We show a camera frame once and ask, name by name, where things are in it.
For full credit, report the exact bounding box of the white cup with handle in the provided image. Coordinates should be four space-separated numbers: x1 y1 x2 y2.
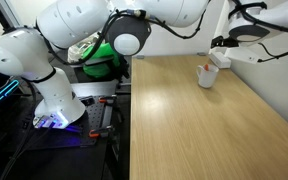
195 63 220 90

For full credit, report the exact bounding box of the green bag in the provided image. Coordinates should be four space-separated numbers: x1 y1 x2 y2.
81 42 121 80

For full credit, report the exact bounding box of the black camera stand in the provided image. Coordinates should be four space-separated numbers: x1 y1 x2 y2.
109 54 131 88

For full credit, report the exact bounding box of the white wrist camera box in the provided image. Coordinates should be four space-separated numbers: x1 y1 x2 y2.
223 47 269 65

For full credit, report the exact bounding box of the white plastic bag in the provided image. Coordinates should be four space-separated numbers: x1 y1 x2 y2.
66 35 100 68

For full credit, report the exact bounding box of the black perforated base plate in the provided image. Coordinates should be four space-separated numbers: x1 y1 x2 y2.
33 94 116 148

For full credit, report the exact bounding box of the white rectangular box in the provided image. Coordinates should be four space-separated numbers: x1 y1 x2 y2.
208 51 233 70

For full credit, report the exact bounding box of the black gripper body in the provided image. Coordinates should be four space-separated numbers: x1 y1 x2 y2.
217 35 241 49

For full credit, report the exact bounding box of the cyan LED light strip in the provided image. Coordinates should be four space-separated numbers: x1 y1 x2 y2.
0 79 21 116

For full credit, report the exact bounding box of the black floor cable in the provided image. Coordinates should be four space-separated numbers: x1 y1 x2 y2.
0 83 44 180

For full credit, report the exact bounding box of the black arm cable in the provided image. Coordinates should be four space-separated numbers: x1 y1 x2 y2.
47 0 288 65

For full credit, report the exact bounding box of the black clamp orange handle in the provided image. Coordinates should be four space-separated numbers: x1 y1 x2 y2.
97 95 119 106
88 125 116 139

